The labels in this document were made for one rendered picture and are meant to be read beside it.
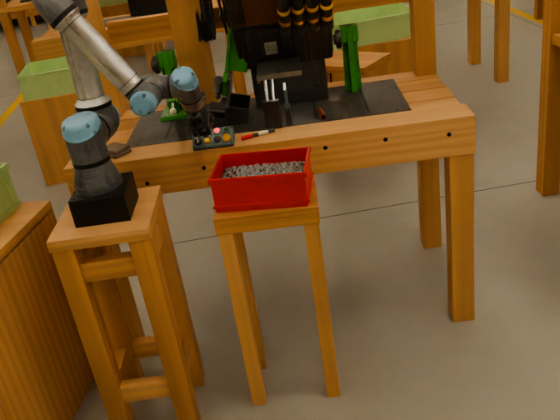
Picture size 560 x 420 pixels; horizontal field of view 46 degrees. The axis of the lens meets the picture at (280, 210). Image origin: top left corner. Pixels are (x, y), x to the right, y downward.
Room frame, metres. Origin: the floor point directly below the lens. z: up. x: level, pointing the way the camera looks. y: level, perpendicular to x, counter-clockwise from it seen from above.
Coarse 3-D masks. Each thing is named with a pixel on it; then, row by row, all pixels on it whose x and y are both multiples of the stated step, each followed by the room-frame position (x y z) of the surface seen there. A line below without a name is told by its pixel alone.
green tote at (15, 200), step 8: (0, 168) 2.23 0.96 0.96; (0, 176) 2.23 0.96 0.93; (8, 176) 2.27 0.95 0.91; (0, 184) 2.21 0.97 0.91; (8, 184) 2.25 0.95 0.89; (0, 192) 2.19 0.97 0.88; (8, 192) 2.23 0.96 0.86; (0, 200) 2.18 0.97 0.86; (8, 200) 2.22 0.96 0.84; (16, 200) 2.26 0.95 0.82; (0, 208) 2.17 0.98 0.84; (8, 208) 2.20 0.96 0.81; (16, 208) 2.25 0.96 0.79; (0, 216) 2.15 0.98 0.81
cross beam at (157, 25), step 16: (336, 0) 2.91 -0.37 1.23; (352, 0) 2.91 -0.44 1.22; (368, 0) 2.91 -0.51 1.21; (384, 0) 2.90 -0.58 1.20; (400, 0) 2.90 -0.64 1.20; (144, 16) 3.00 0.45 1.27; (160, 16) 2.96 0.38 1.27; (112, 32) 2.97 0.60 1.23; (128, 32) 2.97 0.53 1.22; (144, 32) 2.96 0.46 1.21; (160, 32) 2.96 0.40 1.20
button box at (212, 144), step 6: (216, 132) 2.30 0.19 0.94; (222, 132) 2.30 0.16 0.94; (228, 132) 2.29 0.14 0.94; (192, 138) 2.30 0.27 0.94; (204, 138) 2.29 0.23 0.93; (234, 138) 2.31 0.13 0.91; (192, 144) 2.28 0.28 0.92; (204, 144) 2.27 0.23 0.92; (210, 144) 2.26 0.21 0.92; (216, 144) 2.26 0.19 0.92; (222, 144) 2.26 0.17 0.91; (228, 144) 2.25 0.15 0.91
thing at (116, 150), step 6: (108, 144) 2.40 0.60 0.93; (114, 144) 2.39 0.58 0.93; (120, 144) 2.38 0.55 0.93; (126, 144) 2.37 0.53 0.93; (108, 150) 2.34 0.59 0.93; (114, 150) 2.32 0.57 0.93; (120, 150) 2.33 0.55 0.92; (126, 150) 2.35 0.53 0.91; (114, 156) 2.31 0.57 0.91; (120, 156) 2.32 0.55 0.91
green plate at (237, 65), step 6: (228, 30) 2.48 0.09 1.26; (228, 36) 2.48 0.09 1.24; (228, 42) 2.48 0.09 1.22; (228, 48) 2.48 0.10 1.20; (234, 48) 2.49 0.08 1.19; (228, 54) 2.48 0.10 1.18; (234, 54) 2.49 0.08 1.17; (228, 60) 2.48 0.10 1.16; (234, 60) 2.49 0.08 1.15; (240, 60) 2.49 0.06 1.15; (228, 66) 2.49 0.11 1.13; (234, 66) 2.49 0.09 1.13; (240, 66) 2.49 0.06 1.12; (246, 66) 2.49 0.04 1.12; (228, 72) 2.59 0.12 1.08
